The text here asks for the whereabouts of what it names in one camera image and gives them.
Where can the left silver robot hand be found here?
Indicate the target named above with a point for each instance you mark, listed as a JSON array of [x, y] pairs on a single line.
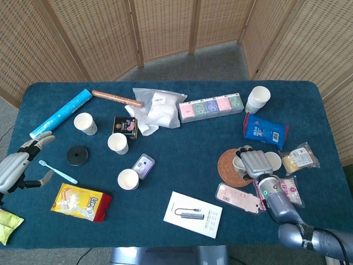
[[13, 168]]

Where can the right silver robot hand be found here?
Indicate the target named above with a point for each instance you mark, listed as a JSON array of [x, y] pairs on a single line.
[[256, 164]]

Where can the white paper cup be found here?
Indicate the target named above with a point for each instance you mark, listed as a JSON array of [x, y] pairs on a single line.
[[118, 143], [85, 122], [275, 161], [128, 179], [237, 164]]

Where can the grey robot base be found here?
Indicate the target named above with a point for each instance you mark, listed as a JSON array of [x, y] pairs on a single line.
[[165, 256]]

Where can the brown round woven coaster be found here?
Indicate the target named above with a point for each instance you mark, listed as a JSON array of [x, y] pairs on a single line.
[[226, 171]]

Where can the black round disc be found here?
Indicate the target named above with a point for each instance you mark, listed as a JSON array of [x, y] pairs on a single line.
[[77, 155]]

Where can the blue snack bag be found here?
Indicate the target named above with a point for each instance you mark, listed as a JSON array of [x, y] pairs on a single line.
[[264, 131]]

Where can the pink flat blister pack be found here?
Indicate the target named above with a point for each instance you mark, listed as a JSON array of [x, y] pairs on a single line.
[[234, 197]]

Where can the clear bag of biscuits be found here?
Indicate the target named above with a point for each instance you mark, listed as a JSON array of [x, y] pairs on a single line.
[[298, 158]]

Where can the clear pink-print candy bag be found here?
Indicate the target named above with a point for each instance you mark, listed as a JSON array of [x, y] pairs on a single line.
[[289, 190]]

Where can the light blue toothbrush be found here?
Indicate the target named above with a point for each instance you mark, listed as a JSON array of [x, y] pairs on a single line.
[[58, 172]]

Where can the yellow-green snack bag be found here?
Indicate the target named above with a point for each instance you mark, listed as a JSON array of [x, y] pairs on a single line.
[[9, 225]]

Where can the stack of white paper cups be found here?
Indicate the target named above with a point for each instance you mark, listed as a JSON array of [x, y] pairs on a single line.
[[257, 98]]

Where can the light blue paper roll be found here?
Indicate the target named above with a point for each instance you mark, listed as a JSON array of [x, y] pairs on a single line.
[[59, 116]]

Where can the pastel tissue pack row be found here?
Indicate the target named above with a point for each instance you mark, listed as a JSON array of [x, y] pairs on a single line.
[[211, 107]]

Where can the yellow and red snack bag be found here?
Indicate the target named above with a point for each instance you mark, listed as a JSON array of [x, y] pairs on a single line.
[[80, 201]]

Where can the blue carpet table cover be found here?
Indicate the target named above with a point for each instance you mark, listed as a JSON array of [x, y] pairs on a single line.
[[179, 143]]

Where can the white USB hub box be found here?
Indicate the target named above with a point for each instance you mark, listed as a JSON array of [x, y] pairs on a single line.
[[193, 214]]

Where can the white frosted zip bag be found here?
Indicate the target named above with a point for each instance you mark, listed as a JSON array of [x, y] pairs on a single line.
[[165, 107]]

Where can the small lavender plastic case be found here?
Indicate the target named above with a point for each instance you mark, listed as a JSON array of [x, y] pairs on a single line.
[[143, 166]]

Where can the black box with pink print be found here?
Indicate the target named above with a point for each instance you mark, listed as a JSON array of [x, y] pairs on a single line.
[[124, 127]]

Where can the crumpled white plastic bag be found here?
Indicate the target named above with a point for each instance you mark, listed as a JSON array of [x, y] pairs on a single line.
[[143, 125]]

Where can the copper brown tube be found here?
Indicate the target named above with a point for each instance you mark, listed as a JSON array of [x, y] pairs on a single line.
[[115, 98]]

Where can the woven bamboo folding screen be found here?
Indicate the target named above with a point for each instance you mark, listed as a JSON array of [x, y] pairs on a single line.
[[96, 33]]

